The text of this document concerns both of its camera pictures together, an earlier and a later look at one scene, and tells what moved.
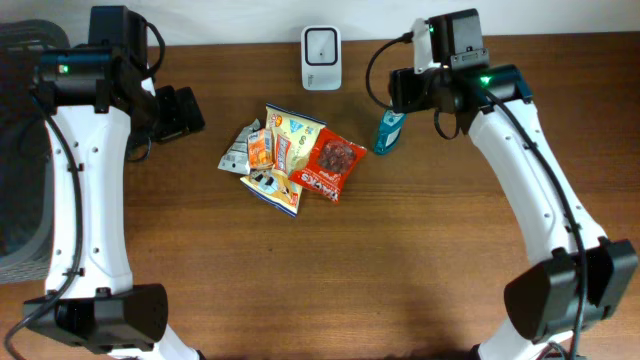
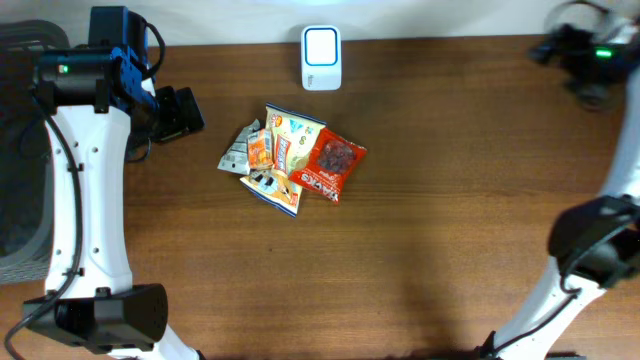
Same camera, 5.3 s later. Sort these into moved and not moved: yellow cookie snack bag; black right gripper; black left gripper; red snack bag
Moved: black right gripper
Not moved: black left gripper; red snack bag; yellow cookie snack bag
